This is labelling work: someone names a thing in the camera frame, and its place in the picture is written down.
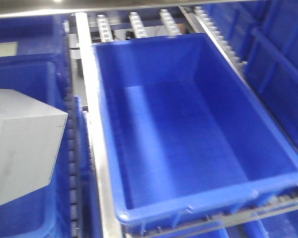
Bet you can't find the blue bin left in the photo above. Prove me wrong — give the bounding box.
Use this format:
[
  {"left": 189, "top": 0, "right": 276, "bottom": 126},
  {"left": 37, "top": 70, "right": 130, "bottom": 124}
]
[{"left": 0, "top": 57, "right": 102, "bottom": 238}]

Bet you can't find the gray square base block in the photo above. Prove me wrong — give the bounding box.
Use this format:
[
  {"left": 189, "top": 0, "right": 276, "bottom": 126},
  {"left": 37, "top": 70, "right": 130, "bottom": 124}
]
[{"left": 0, "top": 89, "right": 68, "bottom": 206}]

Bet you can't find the blue target bin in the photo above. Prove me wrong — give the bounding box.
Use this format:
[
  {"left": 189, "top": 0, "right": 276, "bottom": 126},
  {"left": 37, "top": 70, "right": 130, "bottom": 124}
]
[{"left": 93, "top": 34, "right": 298, "bottom": 234}]

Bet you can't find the stainless steel rack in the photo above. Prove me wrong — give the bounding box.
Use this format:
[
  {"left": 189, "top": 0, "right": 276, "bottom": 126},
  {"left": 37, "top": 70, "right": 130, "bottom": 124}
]
[{"left": 0, "top": 0, "right": 298, "bottom": 238}]

